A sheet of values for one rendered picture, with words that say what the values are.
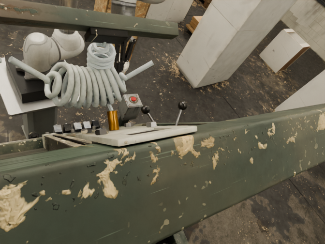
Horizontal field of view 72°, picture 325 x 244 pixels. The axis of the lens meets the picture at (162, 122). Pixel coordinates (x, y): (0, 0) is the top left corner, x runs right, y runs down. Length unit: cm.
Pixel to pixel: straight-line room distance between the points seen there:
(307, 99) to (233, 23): 194
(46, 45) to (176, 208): 145
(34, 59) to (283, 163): 149
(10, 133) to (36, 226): 229
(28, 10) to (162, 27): 17
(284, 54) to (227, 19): 274
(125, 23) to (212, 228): 244
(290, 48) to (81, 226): 553
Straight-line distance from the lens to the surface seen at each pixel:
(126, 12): 91
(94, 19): 31
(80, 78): 33
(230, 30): 310
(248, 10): 300
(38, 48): 159
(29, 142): 139
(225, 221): 274
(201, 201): 27
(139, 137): 22
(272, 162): 37
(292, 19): 910
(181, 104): 87
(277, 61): 573
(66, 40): 165
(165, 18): 461
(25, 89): 168
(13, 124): 254
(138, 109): 165
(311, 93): 433
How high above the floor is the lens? 212
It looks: 47 degrees down
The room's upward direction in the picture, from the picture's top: 35 degrees clockwise
